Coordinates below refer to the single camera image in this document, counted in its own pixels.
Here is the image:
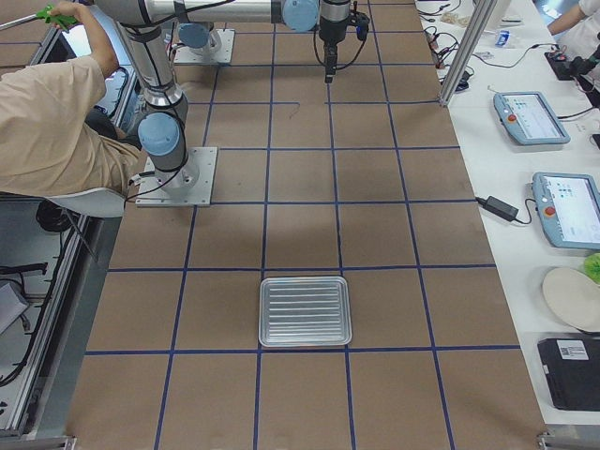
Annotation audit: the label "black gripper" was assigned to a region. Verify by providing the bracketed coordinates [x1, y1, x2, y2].
[319, 16, 348, 83]

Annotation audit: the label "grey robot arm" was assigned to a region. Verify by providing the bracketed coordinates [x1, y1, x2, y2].
[173, 1, 369, 83]
[97, 1, 200, 197]

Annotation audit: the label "silver ribbed metal tray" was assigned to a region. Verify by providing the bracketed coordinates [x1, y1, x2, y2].
[259, 276, 353, 348]

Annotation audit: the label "upper blue teach pendant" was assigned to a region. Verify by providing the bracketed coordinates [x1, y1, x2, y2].
[493, 91, 571, 145]

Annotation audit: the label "blue teach pendant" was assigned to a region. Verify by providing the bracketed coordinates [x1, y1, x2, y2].
[493, 91, 571, 145]
[532, 172, 599, 250]

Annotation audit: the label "black power brick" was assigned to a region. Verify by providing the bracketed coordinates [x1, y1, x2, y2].
[475, 196, 518, 222]

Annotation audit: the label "person in white shirt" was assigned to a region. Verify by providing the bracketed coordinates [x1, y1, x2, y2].
[546, 0, 599, 104]

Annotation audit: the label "lower blue teach pendant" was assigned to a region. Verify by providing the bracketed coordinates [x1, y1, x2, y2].
[532, 172, 599, 250]

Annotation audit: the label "white chair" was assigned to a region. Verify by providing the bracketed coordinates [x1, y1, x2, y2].
[47, 187, 125, 262]

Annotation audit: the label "person in beige shirt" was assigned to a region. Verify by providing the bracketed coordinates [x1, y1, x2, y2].
[1, 1, 141, 197]

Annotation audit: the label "green grabber tool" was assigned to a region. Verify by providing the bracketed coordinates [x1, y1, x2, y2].
[0, 4, 79, 31]

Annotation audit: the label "beige round plate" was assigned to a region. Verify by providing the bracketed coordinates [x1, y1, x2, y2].
[542, 267, 599, 333]

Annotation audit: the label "black laptop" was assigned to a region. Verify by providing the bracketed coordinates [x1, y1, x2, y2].
[537, 338, 599, 412]

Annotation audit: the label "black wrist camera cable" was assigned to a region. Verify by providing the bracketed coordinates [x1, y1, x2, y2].
[335, 0, 371, 71]

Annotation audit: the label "black tangled cables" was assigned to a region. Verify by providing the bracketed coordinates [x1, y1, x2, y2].
[419, 22, 474, 93]

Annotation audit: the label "aluminium frame post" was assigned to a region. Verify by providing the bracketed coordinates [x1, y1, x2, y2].
[439, 0, 497, 107]

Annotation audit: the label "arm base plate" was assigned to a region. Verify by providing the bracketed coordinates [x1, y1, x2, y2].
[174, 22, 235, 66]
[134, 147, 218, 207]

